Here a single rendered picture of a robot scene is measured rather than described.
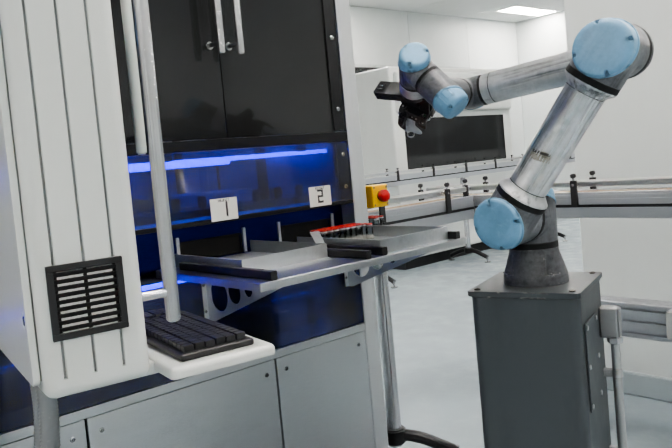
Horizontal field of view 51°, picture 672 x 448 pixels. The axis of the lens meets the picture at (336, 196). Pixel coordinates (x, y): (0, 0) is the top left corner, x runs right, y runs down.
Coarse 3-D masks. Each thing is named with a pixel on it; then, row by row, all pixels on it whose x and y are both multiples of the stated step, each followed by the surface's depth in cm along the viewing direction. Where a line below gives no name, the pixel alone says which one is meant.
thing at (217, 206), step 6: (222, 198) 190; (228, 198) 191; (234, 198) 192; (210, 204) 187; (216, 204) 188; (222, 204) 190; (228, 204) 191; (234, 204) 192; (216, 210) 188; (222, 210) 189; (228, 210) 191; (234, 210) 192; (216, 216) 188; (222, 216) 189; (228, 216) 191; (234, 216) 192
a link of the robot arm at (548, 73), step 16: (528, 64) 162; (544, 64) 159; (560, 64) 157; (480, 80) 169; (496, 80) 166; (512, 80) 164; (528, 80) 161; (544, 80) 159; (560, 80) 158; (480, 96) 169; (496, 96) 168; (512, 96) 166
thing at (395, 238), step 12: (384, 228) 211; (396, 228) 207; (408, 228) 204; (420, 228) 200; (432, 228) 197; (444, 228) 192; (300, 240) 201; (312, 240) 197; (324, 240) 193; (336, 240) 189; (348, 240) 185; (360, 240) 182; (372, 240) 178; (384, 240) 177; (396, 240) 180; (408, 240) 183; (420, 240) 186; (432, 240) 189
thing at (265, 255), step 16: (256, 240) 202; (176, 256) 186; (192, 256) 179; (224, 256) 199; (240, 256) 195; (256, 256) 192; (272, 256) 168; (288, 256) 171; (304, 256) 175; (320, 256) 178
